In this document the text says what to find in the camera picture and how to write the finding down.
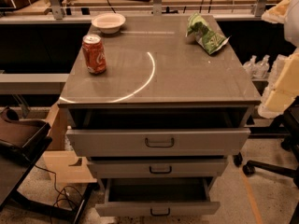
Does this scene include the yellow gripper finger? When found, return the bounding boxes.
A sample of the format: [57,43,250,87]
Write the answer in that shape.
[265,53,299,112]
[262,0,291,24]

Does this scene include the green jalapeno chip bag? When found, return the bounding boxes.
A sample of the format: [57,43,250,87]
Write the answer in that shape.
[186,12,229,55]

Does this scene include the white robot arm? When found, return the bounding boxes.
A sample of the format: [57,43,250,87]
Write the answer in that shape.
[262,0,299,112]

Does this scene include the orange soda can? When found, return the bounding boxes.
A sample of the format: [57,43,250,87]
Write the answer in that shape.
[82,34,107,75]

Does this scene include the clear plastic bottle right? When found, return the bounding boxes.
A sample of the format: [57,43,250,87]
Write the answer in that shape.
[253,55,269,78]

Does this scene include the clear plastic bottle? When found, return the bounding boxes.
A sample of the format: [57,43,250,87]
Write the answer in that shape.
[253,55,269,78]
[243,55,257,78]

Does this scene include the clear plastic bottle left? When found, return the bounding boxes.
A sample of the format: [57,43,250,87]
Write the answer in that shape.
[243,55,257,78]

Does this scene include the black office chair base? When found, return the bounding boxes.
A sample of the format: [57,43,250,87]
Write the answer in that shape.
[233,96,299,224]

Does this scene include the grey drawer cabinet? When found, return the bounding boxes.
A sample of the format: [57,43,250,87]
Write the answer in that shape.
[57,14,262,218]

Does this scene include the top grey drawer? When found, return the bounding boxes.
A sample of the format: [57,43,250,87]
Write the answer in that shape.
[66,128,249,157]

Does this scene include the grey drawer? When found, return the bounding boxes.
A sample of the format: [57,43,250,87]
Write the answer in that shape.
[66,128,249,157]
[95,177,220,217]
[88,159,228,178]

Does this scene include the white bowl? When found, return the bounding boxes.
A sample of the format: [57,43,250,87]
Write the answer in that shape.
[92,13,126,34]

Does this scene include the bottom grey drawer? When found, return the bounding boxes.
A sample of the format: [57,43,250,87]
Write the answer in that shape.
[95,177,220,217]

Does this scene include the middle grey drawer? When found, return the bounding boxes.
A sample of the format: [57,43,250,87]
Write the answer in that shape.
[88,159,228,178]

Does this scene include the wooden box on floor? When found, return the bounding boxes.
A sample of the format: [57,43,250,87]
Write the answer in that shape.
[43,104,96,184]

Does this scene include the black chair with brown cushion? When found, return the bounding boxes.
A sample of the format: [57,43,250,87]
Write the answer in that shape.
[0,106,95,224]

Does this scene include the black floor cable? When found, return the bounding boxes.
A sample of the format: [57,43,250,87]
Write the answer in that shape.
[33,163,85,224]

